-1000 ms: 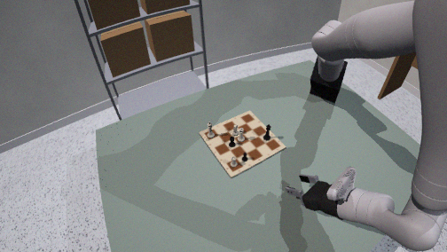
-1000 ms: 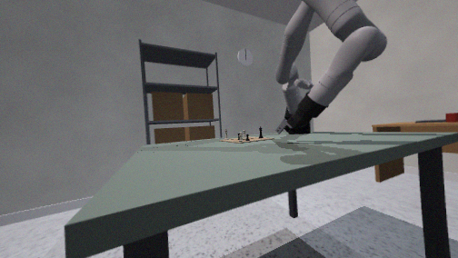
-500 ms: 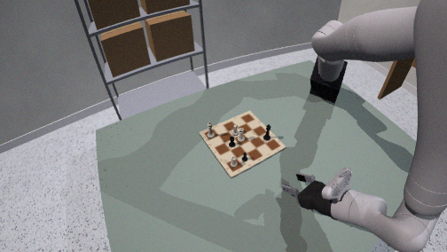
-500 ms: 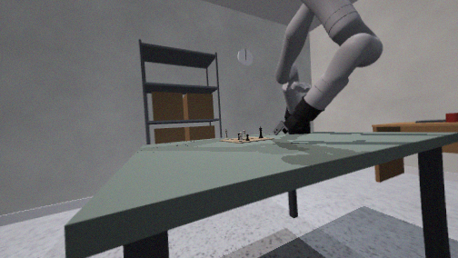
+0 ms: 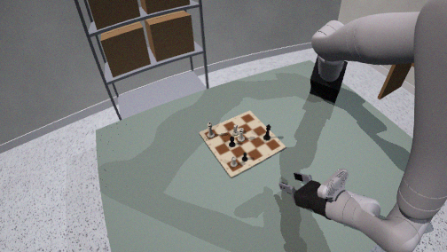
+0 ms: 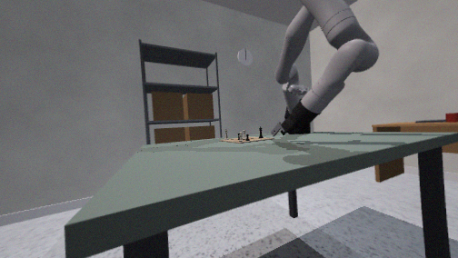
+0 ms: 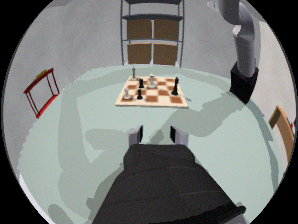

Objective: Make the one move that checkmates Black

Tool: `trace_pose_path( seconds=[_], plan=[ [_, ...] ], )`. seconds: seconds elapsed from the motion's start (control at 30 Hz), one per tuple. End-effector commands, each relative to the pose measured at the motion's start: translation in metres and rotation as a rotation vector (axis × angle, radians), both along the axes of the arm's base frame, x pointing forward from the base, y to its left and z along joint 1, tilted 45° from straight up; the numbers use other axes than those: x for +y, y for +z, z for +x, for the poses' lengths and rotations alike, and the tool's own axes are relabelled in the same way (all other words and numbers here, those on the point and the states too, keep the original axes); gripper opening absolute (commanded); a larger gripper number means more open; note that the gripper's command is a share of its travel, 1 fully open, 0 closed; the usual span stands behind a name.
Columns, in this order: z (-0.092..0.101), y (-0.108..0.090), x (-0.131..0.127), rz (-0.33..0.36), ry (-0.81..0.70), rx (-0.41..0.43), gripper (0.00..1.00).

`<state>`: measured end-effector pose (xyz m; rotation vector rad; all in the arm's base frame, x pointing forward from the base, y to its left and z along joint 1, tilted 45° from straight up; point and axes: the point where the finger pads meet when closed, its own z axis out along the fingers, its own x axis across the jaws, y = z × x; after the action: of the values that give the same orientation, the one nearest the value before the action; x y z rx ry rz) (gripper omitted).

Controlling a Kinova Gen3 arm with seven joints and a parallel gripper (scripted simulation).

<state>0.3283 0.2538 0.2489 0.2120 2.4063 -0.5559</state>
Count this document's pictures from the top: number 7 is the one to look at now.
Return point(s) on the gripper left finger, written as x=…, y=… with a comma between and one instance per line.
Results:
x=136, y=136

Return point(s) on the brown and cream chessboard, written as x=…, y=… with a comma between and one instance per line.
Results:
x=160, y=96

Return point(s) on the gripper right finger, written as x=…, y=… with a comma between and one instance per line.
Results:
x=178, y=137

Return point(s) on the white chess king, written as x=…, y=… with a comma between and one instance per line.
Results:
x=133, y=76

